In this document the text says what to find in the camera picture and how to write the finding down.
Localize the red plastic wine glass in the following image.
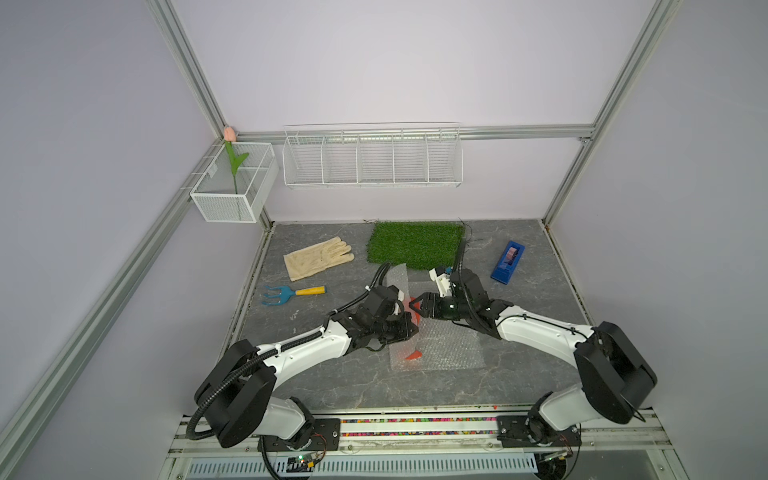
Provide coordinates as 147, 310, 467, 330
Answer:
402, 296, 422, 362

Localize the clear bubble wrap sheet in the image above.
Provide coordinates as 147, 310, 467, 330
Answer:
385, 264, 485, 373

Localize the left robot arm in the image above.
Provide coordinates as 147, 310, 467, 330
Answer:
185, 285, 418, 450

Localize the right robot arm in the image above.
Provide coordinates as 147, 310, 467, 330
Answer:
409, 269, 658, 446

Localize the green artificial grass mat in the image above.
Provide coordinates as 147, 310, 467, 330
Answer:
367, 222, 466, 271

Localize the blue tape dispenser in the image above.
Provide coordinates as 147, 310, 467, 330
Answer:
490, 241, 525, 285

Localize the beige work glove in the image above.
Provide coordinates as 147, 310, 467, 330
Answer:
283, 236, 354, 282

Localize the blue yellow garden fork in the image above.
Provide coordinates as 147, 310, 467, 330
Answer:
261, 286, 326, 306

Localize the pink artificial tulip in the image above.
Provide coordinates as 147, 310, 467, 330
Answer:
223, 126, 250, 194

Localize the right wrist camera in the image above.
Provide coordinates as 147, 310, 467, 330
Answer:
429, 267, 452, 298

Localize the aluminium front rail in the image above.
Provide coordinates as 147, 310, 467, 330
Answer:
161, 407, 673, 460

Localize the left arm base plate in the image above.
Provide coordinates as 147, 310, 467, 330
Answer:
264, 417, 341, 453

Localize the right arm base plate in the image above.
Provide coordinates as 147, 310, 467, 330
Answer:
497, 415, 582, 448

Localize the white wire wall shelf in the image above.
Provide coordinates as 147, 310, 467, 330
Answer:
282, 122, 464, 188

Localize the white mesh wall basket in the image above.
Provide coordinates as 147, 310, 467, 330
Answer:
190, 141, 279, 223

